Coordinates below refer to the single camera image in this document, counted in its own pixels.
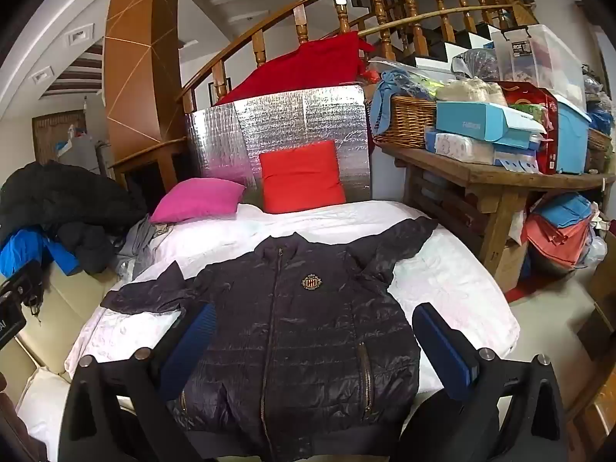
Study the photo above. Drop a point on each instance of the grey cloth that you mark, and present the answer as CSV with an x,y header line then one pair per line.
x,y
137,245

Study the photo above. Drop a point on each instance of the patterned plastic bag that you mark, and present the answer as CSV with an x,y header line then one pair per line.
x,y
476,63

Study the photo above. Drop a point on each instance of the light blue patterned box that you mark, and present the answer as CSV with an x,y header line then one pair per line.
x,y
517,161

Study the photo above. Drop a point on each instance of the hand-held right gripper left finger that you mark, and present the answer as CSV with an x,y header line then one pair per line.
x,y
192,346

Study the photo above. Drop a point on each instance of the clear plastic storage box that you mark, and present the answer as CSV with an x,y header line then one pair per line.
x,y
548,57

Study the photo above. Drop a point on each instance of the folded blue cloth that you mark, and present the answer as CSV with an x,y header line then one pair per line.
x,y
565,209

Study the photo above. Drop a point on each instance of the red bag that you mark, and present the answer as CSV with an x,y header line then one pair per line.
x,y
544,106

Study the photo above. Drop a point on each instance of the wicker basket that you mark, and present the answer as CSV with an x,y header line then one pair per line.
x,y
409,120

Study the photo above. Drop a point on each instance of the wooden pillar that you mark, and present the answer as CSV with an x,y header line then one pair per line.
x,y
139,57

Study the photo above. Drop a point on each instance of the white patterned tissue pack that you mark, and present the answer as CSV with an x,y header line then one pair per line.
x,y
457,147

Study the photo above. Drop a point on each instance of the silver foil insulation board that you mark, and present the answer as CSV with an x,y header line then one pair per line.
x,y
298,115

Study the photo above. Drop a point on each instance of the cream sofa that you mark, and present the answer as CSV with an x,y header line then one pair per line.
x,y
57,308

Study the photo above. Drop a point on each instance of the black quilted jacket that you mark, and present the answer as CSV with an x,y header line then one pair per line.
x,y
308,337

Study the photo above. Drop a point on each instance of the wooden table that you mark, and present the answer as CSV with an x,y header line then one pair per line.
x,y
481,173

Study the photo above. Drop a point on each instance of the blue storage bin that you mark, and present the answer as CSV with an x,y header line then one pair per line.
x,y
572,139

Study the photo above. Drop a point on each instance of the wooden lattice screen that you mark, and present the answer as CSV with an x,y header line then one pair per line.
x,y
48,134

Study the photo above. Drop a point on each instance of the pile of dark jackets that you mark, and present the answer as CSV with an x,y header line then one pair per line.
x,y
72,202

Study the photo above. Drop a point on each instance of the blue jacket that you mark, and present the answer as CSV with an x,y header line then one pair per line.
x,y
19,250

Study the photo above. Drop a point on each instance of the bag of beige cloth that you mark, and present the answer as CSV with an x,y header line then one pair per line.
x,y
471,89

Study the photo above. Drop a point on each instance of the folded coral cloth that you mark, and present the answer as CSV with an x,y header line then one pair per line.
x,y
558,245

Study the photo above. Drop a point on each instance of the wooden stair railing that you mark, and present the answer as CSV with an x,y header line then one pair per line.
x,y
302,26

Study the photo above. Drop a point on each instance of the blue cardboard box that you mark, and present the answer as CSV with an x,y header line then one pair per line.
x,y
471,120

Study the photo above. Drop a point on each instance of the dark wooden cabinet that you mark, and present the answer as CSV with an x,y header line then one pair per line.
x,y
144,147

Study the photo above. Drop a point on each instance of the framed picture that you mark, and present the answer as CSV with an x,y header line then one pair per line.
x,y
216,92

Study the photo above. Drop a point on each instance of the pink pillow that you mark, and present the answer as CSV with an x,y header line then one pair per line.
x,y
197,199

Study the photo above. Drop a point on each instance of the white bed blanket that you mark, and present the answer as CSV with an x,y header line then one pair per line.
x,y
447,269

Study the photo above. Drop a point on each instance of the red cloth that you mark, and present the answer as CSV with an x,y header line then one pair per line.
x,y
298,72

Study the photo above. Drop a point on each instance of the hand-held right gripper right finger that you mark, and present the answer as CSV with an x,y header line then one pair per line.
x,y
442,351

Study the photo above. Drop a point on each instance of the red pillow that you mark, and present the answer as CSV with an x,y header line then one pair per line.
x,y
301,178

